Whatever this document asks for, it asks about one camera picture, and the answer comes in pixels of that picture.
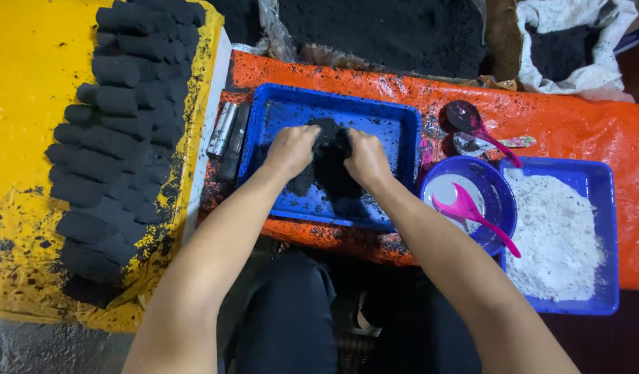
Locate person's left hand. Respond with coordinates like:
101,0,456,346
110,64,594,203
262,124,322,182

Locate blue plastic bowl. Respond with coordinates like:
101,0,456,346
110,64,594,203
419,156,518,257

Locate black metal rod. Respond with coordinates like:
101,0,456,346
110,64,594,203
217,103,251,181

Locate pink plastic spoon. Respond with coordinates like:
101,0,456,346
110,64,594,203
432,182,522,259

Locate person's right hand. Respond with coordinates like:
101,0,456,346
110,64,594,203
343,128,394,192

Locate yellow plastic sheet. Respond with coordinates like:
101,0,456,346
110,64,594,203
0,0,225,333

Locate orange plastic tarp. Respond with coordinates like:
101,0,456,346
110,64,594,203
197,50,639,291

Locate metal spoon with patterned handle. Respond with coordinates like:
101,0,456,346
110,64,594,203
452,131,537,158

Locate person's black trousers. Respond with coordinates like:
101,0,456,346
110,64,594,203
231,248,483,374

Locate blue plastic tray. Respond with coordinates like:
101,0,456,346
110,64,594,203
237,82,423,233

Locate dirty magenta plastic spoon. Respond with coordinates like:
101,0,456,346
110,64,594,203
445,100,524,169

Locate silver metal tube mould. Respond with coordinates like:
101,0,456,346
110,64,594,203
206,102,239,159

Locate clear bag of charcoal powder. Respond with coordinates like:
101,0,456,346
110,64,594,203
257,0,489,80

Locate black charcoal paste lump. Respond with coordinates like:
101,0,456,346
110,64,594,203
287,117,366,199

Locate pile of black charcoal briquettes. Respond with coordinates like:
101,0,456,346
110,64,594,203
44,0,207,285

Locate blue tray of white powder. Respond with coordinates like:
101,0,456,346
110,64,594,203
498,156,620,316

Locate white sack of charcoal powder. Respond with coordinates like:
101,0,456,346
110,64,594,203
516,0,639,103

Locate heap of white powder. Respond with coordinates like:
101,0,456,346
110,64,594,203
504,168,607,302

